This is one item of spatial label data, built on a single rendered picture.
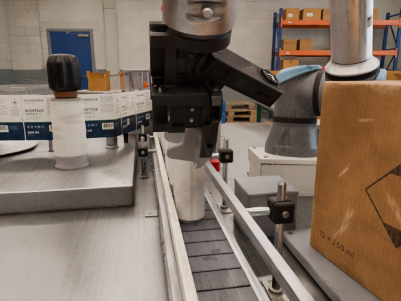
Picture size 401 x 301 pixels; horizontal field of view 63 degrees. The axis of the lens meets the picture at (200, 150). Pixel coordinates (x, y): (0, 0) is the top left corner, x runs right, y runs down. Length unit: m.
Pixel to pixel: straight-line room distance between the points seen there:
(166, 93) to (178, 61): 0.04
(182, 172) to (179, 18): 0.29
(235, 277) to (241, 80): 0.24
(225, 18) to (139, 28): 8.42
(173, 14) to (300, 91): 0.58
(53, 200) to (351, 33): 0.74
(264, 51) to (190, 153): 8.36
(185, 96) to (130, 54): 8.38
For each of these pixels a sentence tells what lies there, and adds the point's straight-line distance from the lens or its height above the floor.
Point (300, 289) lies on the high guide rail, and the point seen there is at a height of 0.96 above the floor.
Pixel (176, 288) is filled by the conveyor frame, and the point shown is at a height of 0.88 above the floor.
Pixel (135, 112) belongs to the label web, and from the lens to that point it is 1.28.
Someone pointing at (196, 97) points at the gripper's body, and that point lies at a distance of 0.37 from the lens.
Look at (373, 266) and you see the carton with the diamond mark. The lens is 0.51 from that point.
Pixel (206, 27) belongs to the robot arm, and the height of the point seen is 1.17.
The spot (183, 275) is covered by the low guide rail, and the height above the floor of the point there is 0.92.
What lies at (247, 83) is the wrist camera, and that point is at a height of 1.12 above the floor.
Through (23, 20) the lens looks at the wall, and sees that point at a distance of 9.60.
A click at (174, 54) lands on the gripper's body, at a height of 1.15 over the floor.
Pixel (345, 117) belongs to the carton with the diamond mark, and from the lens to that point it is 0.50.
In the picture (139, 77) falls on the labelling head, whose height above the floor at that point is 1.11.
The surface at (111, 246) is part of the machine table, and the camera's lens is 0.63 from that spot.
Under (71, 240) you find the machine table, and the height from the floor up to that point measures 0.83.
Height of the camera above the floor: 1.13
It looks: 13 degrees down
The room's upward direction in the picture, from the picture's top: straight up
